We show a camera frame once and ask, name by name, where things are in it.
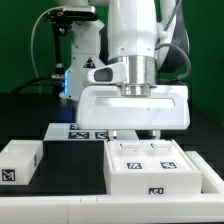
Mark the black camera on stand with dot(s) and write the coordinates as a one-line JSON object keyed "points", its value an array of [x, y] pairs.
{"points": [[62, 19]]}

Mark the white cabinet top block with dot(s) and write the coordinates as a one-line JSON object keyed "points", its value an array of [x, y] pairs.
{"points": [[19, 160]]}

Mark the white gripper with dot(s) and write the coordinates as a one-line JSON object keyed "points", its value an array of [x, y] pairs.
{"points": [[102, 105]]}

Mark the white cabinet body box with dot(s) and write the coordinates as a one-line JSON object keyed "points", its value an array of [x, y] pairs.
{"points": [[152, 181]]}

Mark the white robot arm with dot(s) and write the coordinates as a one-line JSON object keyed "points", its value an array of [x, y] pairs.
{"points": [[118, 46]]}

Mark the white L-shaped fence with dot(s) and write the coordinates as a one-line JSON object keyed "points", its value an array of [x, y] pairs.
{"points": [[208, 206]]}

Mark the white base marker plate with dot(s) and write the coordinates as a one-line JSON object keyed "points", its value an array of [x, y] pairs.
{"points": [[71, 132]]}

